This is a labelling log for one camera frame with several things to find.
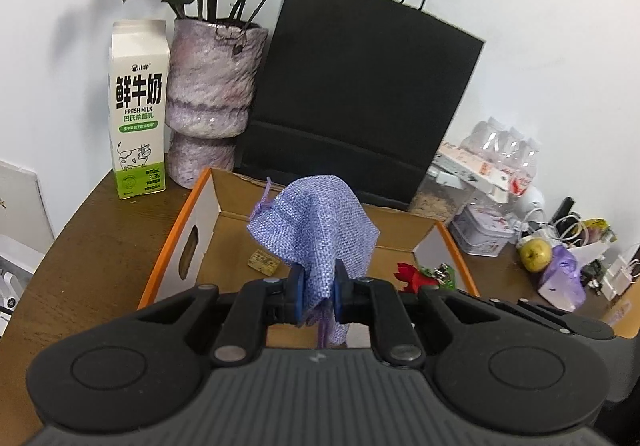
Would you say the left water bottle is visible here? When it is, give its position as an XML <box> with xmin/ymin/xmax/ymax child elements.
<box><xmin>461</xmin><ymin>117</ymin><xmax>504</xmax><ymax>162</ymax></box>

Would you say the small gold wrapped item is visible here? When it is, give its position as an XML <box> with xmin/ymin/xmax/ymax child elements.
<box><xmin>247</xmin><ymin>249</ymin><xmax>281</xmax><ymax>277</ymax></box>

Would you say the white round device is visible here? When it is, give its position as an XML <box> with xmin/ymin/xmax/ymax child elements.
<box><xmin>511</xmin><ymin>185</ymin><xmax>546</xmax><ymax>226</ymax></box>

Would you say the yellow green apple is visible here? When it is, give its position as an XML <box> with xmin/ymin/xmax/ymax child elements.
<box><xmin>518</xmin><ymin>237</ymin><xmax>552</xmax><ymax>273</ymax></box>

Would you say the purple white gift box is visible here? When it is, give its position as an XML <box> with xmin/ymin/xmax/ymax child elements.
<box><xmin>538</xmin><ymin>245</ymin><xmax>586</xmax><ymax>312</ymax></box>

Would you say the small decorated tin box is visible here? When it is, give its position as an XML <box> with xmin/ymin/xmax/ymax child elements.
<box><xmin>448</xmin><ymin>205</ymin><xmax>514</xmax><ymax>258</ymax></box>

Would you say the white red flat box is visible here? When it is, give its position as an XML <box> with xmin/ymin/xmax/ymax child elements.
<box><xmin>433</xmin><ymin>142</ymin><xmax>510</xmax><ymax>195</ymax></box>

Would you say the water bottle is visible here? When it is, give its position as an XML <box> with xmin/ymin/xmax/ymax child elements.
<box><xmin>461</xmin><ymin>117</ymin><xmax>504</xmax><ymax>162</ymax></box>
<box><xmin>495</xmin><ymin>127</ymin><xmax>524</xmax><ymax>172</ymax></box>
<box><xmin>508</xmin><ymin>137</ymin><xmax>540</xmax><ymax>197</ymax></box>

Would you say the purple woven drawstring pouch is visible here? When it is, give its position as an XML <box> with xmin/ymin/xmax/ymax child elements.
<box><xmin>247</xmin><ymin>175</ymin><xmax>380</xmax><ymax>348</ymax></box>

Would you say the purple textured ceramic vase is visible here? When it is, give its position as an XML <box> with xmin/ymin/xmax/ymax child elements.
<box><xmin>166</xmin><ymin>18</ymin><xmax>268</xmax><ymax>189</ymax></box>

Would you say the middle water bottle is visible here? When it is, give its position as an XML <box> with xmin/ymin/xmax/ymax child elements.
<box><xmin>495</xmin><ymin>127</ymin><xmax>524</xmax><ymax>172</ymax></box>

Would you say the white green milk carton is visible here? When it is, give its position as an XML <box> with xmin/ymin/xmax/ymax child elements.
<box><xmin>108</xmin><ymin>20</ymin><xmax>169</xmax><ymax>199</ymax></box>

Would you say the clear jar of seeds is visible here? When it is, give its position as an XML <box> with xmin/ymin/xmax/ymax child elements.
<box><xmin>408</xmin><ymin>166</ymin><xmax>474</xmax><ymax>225</ymax></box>

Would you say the colourful snack packet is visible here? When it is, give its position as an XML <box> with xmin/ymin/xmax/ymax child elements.
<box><xmin>582</xmin><ymin>218</ymin><xmax>617</xmax><ymax>245</ymax></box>

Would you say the right water bottle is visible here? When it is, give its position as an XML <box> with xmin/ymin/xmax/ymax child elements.
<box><xmin>508</xmin><ymin>137</ymin><xmax>540</xmax><ymax>197</ymax></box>

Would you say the orange cardboard pumpkin box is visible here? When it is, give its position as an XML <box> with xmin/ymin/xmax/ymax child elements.
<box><xmin>139</xmin><ymin>169</ymin><xmax>478</xmax><ymax>345</ymax></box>

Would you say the black paper shopping bag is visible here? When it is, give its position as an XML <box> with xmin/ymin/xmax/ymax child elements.
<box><xmin>235</xmin><ymin>0</ymin><xmax>483</xmax><ymax>210</ymax></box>

